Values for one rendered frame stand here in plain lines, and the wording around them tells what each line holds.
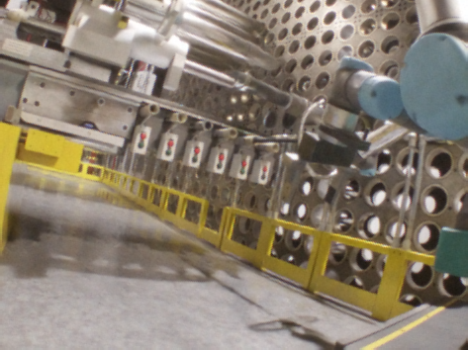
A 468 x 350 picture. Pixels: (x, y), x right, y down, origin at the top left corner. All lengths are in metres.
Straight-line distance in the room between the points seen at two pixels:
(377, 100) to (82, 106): 1.58
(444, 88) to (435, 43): 0.06
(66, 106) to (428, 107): 1.71
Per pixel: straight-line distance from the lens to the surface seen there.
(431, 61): 0.39
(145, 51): 2.11
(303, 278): 2.11
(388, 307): 1.77
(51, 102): 1.84
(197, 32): 1.94
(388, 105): 0.56
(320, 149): 0.66
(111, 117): 1.87
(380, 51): 3.26
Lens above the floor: 0.53
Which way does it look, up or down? 5 degrees up
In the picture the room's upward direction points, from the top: 12 degrees clockwise
